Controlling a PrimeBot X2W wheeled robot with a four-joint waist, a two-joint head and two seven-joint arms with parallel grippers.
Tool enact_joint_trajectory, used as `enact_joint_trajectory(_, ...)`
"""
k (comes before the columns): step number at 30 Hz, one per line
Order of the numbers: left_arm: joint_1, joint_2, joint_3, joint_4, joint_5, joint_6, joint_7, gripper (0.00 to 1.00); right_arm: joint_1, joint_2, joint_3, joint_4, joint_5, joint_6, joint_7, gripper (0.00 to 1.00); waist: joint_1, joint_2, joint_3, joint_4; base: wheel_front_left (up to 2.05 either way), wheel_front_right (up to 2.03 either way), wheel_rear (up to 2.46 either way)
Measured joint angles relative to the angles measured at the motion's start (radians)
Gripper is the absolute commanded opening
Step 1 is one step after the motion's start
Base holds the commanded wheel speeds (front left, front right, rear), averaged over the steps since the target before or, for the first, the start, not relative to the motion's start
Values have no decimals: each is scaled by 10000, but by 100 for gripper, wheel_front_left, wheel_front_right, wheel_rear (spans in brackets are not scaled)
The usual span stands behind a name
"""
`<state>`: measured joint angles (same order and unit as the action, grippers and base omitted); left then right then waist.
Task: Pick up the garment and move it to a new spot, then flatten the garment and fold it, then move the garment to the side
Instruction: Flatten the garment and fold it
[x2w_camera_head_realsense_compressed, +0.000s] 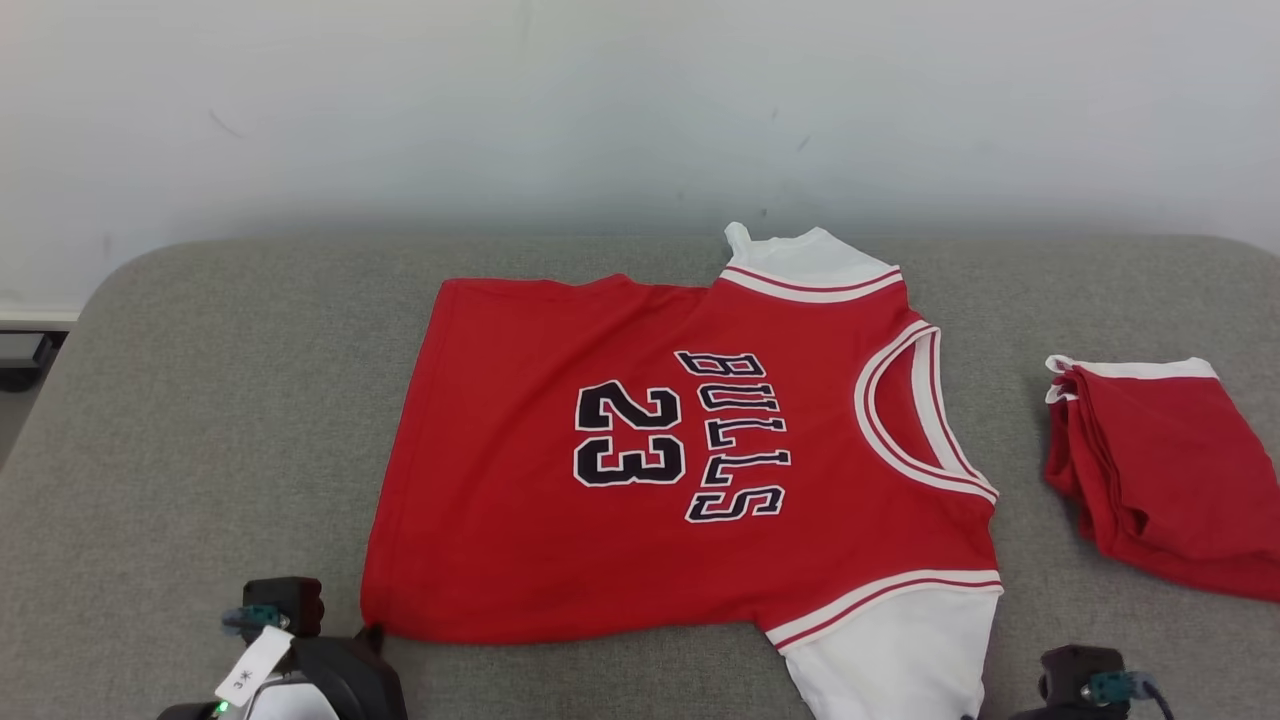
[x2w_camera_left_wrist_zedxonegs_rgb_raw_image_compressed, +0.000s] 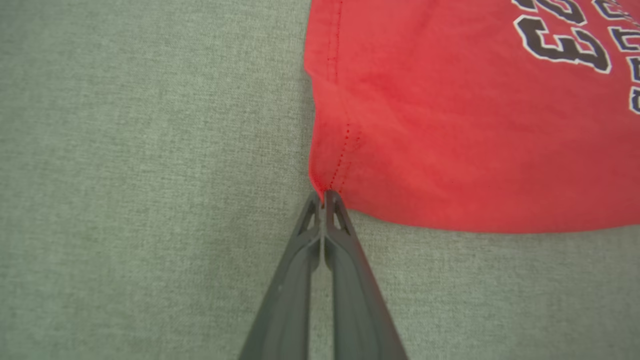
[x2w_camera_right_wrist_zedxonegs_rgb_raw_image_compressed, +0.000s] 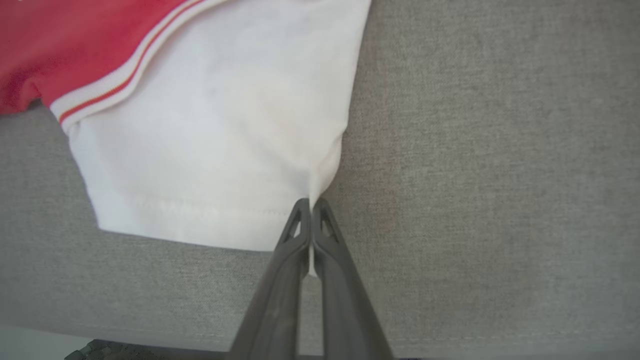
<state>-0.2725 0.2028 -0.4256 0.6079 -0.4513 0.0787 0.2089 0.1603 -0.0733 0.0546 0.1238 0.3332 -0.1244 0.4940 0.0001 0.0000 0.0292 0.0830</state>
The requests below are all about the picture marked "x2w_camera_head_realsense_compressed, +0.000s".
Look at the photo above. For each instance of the red Bulls basketball jersey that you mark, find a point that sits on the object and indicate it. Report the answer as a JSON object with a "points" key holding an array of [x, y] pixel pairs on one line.
{"points": [[520, 540]]}

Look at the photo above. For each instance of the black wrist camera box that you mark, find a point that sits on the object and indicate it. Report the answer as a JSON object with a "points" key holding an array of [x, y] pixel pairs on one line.
{"points": [[295, 598], [1065, 675]]}

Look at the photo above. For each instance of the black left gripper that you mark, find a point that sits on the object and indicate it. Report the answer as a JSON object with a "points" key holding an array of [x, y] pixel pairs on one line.
{"points": [[360, 680]]}

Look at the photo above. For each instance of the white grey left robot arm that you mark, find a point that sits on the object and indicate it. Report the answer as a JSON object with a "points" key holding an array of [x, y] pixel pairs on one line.
{"points": [[290, 705]]}

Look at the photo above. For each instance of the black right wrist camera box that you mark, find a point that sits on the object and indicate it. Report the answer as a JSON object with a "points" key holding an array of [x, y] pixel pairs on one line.
{"points": [[1065, 675]]}

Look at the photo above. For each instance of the red shorts with white trim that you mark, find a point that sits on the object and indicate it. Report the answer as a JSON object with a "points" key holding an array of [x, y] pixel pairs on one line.
{"points": [[1170, 470]]}

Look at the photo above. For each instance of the white paper label tag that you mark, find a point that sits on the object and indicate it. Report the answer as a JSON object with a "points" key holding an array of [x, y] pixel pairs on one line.
{"points": [[250, 670]]}

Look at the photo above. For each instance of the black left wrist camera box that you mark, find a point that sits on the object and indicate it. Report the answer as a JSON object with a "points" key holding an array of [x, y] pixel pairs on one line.
{"points": [[295, 598]]}

